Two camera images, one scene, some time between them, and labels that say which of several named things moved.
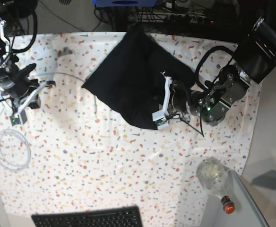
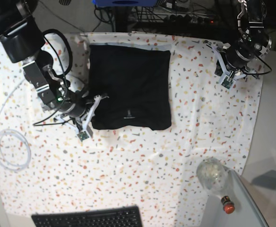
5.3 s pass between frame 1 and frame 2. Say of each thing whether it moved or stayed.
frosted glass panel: stayed
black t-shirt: moved
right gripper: moved
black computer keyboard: stayed
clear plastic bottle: stayed
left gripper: moved
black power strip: stayed
